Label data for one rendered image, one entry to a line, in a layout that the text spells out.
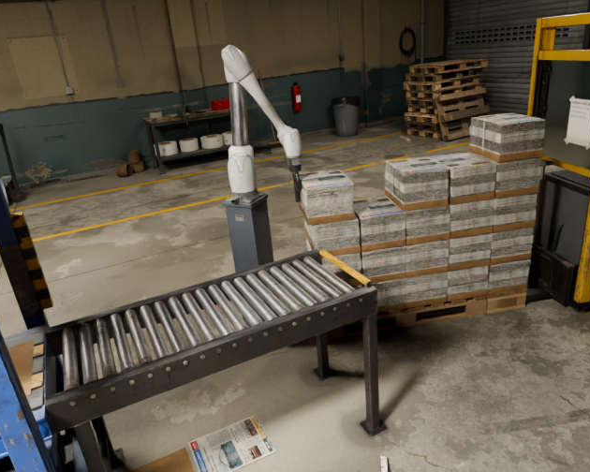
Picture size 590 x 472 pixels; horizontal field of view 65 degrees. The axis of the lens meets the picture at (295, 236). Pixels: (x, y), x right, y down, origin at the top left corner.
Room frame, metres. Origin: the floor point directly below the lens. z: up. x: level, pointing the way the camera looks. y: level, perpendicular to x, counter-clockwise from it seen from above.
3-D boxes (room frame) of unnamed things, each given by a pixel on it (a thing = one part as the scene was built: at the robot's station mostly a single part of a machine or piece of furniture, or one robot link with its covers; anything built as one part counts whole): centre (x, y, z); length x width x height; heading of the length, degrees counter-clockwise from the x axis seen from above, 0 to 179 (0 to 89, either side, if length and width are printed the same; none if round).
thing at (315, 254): (1.98, 0.49, 0.74); 1.34 x 0.05 x 0.12; 115
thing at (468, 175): (2.87, -1.09, 0.95); 0.38 x 0.29 x 0.23; 8
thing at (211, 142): (8.51, 1.54, 0.55); 1.80 x 0.70 x 1.09; 115
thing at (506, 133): (2.90, -1.39, 0.65); 0.39 x 0.30 x 1.29; 6
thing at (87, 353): (1.54, 0.86, 0.77); 0.47 x 0.05 x 0.05; 25
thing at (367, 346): (1.79, -0.30, 0.34); 0.06 x 0.06 x 0.68; 25
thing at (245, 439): (1.75, 0.42, 0.00); 0.37 x 0.28 x 0.01; 115
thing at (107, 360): (1.56, 0.80, 0.77); 0.47 x 0.05 x 0.05; 25
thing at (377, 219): (2.82, -0.67, 0.42); 1.17 x 0.39 x 0.83; 96
